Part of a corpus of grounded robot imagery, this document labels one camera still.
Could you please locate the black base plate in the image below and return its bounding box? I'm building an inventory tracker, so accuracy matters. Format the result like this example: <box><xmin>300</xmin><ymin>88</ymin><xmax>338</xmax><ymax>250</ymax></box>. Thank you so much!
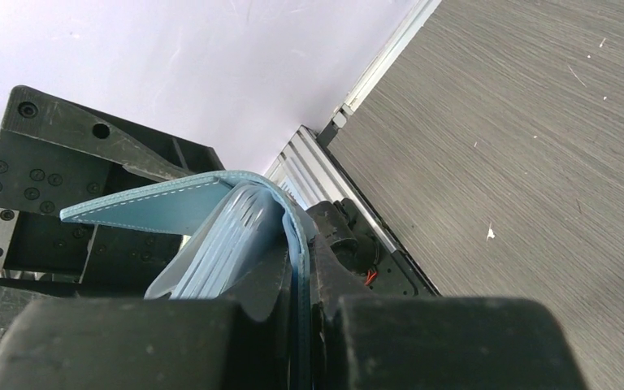
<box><xmin>315</xmin><ymin>123</ymin><xmax>440</xmax><ymax>297</ymax></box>

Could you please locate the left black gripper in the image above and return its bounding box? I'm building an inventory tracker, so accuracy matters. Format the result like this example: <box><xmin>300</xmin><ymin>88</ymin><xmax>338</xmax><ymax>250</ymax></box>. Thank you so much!
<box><xmin>0</xmin><ymin>85</ymin><xmax>226</xmax><ymax>286</ymax></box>

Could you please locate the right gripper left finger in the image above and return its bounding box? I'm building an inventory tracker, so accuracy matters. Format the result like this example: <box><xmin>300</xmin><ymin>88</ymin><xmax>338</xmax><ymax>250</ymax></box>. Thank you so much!
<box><xmin>0</xmin><ymin>238</ymin><xmax>291</xmax><ymax>389</ymax></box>

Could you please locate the blue card holder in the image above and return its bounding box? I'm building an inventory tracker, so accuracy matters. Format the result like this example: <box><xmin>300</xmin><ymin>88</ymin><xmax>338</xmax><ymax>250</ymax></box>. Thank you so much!
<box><xmin>59</xmin><ymin>171</ymin><xmax>316</xmax><ymax>389</ymax></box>

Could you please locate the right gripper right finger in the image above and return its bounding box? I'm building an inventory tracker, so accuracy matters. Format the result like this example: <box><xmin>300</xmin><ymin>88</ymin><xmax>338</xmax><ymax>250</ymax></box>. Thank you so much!
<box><xmin>310</xmin><ymin>236</ymin><xmax>587</xmax><ymax>389</ymax></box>

